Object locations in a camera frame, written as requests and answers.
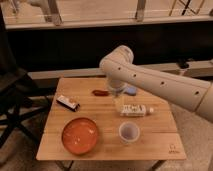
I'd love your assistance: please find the blue sponge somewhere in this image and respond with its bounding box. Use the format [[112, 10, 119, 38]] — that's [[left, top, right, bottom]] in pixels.
[[124, 85, 137, 96]]

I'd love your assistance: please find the orange bowl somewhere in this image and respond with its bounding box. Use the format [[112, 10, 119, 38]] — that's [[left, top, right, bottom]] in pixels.
[[61, 117, 99, 155]]

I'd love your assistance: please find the red sausage toy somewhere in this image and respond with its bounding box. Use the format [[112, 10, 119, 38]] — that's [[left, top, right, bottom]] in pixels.
[[92, 90, 109, 96]]

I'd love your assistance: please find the white labelled bottle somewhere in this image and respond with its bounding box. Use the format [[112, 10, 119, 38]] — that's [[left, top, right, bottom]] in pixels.
[[121, 105, 154, 117]]

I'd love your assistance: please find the wooden folding table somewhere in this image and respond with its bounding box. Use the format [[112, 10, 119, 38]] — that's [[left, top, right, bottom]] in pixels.
[[36, 78, 186, 161]]

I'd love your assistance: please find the black office chair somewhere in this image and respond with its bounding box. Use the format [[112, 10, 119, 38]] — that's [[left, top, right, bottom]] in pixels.
[[0, 8, 51, 149]]

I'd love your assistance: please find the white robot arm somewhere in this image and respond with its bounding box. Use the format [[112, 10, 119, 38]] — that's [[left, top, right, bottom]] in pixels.
[[99, 45, 213, 123]]

